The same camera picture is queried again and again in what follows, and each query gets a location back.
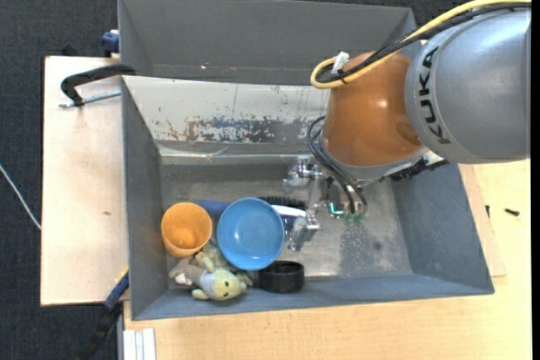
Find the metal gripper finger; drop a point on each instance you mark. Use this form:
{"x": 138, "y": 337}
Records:
{"x": 303, "y": 234}

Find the yellow-green plush toy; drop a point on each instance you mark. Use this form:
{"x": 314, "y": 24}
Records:
{"x": 223, "y": 286}

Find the small black screw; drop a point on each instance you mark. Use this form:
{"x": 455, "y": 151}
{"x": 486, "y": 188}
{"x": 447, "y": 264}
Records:
{"x": 512, "y": 212}

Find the orange plastic cup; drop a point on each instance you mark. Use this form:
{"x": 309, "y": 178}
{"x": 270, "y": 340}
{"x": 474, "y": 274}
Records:
{"x": 185, "y": 229}

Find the blue plastic bowl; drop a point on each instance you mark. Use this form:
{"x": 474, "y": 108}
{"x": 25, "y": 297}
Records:
{"x": 251, "y": 234}

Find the blue and white brush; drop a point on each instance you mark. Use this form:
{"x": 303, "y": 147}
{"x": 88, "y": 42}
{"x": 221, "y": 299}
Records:
{"x": 291, "y": 211}

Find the pale green plush toy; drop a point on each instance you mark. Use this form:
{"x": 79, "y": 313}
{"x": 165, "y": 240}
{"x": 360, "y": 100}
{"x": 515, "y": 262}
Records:
{"x": 213, "y": 255}

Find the grey metal bin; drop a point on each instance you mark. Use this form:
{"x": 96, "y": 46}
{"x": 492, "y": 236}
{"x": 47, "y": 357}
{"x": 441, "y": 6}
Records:
{"x": 379, "y": 248}

